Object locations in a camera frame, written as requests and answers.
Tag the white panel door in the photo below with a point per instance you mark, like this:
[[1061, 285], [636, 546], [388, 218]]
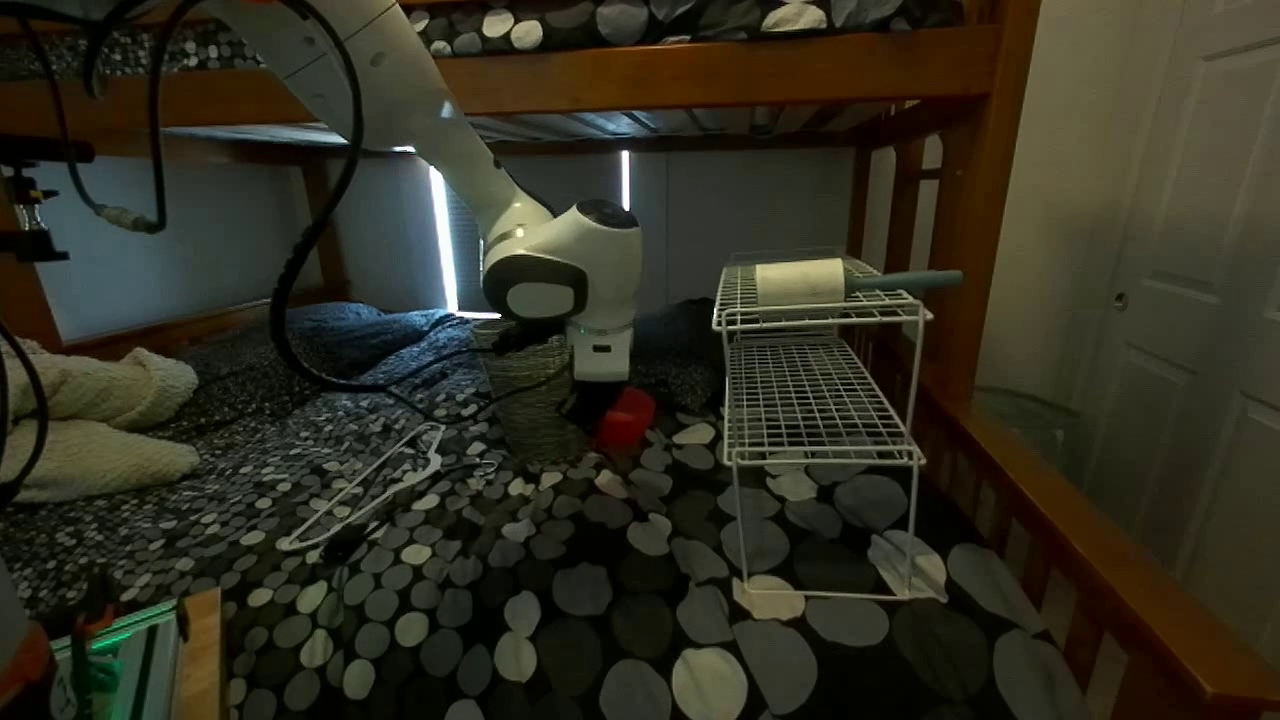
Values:
[[1185, 304]]

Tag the grey window blind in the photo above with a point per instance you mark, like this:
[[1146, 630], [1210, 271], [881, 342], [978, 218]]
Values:
[[746, 223]]

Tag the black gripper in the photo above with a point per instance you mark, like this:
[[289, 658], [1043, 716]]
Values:
[[607, 356]]

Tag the wooden bunk bed frame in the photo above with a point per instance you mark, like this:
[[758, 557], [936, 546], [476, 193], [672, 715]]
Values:
[[1012, 264]]

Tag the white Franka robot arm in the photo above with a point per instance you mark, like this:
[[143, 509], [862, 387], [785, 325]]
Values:
[[443, 145]]

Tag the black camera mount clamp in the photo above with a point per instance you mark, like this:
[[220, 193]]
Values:
[[34, 201]]

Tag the dotted black grey duvet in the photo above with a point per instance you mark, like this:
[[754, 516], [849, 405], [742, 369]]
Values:
[[600, 574]]

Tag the white plastic clothes hanger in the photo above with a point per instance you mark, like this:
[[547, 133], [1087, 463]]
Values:
[[372, 484]]

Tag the dotted bedding on bunk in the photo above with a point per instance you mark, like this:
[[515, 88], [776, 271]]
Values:
[[694, 18]]

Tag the red bowl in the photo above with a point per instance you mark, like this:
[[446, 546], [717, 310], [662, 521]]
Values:
[[624, 418]]

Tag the blue blanket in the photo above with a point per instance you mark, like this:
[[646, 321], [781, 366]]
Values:
[[363, 335]]

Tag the woven grey basket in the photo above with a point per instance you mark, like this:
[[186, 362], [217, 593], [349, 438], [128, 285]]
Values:
[[530, 395]]

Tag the beige folded towel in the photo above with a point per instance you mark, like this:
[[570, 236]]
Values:
[[87, 423]]

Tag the wooden box with green edge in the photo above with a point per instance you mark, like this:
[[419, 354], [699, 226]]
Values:
[[127, 663]]

